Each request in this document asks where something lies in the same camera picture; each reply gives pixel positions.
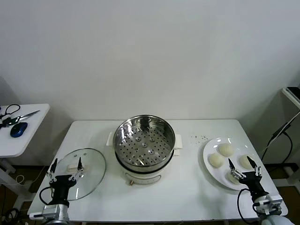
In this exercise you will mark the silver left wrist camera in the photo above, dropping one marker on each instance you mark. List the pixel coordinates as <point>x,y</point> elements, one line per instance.
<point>49,211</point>

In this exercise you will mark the white round plate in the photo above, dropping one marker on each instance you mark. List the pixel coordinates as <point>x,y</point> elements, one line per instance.
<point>219,174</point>

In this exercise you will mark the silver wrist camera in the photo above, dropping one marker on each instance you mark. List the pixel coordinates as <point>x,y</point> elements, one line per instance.
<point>274,204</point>
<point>49,211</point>

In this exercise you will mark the stainless steel steamer basket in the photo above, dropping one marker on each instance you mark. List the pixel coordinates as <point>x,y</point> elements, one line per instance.
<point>131,140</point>

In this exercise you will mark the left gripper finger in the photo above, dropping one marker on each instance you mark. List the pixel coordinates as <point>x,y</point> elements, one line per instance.
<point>54,166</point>
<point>80,165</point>

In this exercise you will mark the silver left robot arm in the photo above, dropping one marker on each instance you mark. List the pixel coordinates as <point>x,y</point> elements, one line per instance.
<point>62,214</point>

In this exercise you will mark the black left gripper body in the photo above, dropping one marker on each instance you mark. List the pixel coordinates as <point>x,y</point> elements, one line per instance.
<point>61,187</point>

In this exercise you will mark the white electric cooker pot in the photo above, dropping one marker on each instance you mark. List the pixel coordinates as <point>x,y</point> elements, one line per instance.
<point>143,178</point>

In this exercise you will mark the white side table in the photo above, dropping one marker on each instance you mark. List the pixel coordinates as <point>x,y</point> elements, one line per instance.
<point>35,131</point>

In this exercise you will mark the black white stand base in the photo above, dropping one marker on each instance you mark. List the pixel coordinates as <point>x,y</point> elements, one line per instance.
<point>281,165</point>

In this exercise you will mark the black power adapter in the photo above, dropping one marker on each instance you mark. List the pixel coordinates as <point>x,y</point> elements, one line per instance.
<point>281,130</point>

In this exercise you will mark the small green black gadget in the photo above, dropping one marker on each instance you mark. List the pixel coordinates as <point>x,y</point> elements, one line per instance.
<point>8,121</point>

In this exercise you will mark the white steamed baozi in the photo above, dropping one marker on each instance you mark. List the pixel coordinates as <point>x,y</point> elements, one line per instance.
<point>230,178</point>
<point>216,160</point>
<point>225,150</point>
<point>245,162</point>

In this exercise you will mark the black flat device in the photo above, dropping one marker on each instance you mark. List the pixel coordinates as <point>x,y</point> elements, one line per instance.
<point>294,90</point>

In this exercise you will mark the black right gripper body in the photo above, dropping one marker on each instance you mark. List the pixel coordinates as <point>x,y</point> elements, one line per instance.
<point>253,184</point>

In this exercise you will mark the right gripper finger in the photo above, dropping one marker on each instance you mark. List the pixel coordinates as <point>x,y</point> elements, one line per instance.
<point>232,166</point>
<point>252,162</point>

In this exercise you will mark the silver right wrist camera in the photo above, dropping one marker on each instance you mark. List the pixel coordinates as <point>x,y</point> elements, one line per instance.
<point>274,204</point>

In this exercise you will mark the blue computer mouse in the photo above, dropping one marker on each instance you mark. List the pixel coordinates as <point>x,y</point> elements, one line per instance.
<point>18,129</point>

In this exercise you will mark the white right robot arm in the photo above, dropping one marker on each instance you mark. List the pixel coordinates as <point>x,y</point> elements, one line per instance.
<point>276,221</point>

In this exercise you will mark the white side desk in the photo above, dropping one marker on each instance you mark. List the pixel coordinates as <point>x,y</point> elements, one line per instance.
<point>289,98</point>

